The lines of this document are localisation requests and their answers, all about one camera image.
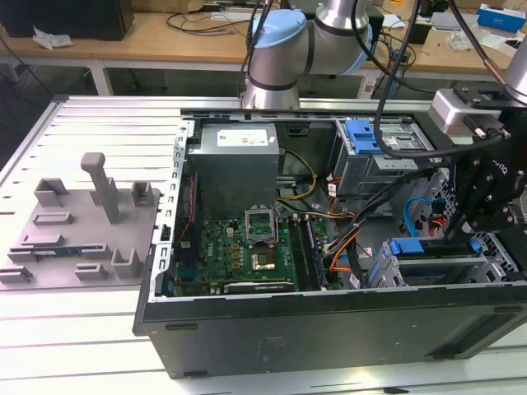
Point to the grey disk bay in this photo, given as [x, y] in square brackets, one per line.
[444, 269]

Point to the hard disk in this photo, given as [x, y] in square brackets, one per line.
[407, 246]

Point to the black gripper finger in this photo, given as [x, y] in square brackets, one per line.
[473, 185]
[498, 218]

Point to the CPU socket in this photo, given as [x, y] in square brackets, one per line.
[263, 261]

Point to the black graphics card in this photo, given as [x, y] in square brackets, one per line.
[259, 287]

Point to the black PC case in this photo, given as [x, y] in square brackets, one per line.
[288, 329]

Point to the blue cardboard box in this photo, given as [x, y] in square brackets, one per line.
[502, 18]

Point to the white box with black part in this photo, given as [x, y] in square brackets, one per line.
[514, 45]

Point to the flat grey box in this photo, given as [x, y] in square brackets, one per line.
[442, 20]

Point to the small dark box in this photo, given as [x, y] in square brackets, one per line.
[421, 33]

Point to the green motherboard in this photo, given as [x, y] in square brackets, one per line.
[222, 251]

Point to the blue drive latch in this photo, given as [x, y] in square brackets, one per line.
[360, 138]

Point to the grey parts rack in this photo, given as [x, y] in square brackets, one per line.
[82, 230]

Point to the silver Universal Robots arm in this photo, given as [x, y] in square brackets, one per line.
[280, 53]

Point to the clear plastic bag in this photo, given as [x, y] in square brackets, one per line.
[51, 39]

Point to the large black box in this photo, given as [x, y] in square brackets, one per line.
[66, 18]

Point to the RAM stick on rack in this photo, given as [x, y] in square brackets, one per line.
[62, 251]

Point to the grey optical drive cage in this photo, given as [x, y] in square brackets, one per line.
[362, 173]

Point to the grey power supply unit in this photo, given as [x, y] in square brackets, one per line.
[234, 173]

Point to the wooden desk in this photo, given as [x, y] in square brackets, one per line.
[144, 45]

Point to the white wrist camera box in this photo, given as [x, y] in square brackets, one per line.
[444, 109]

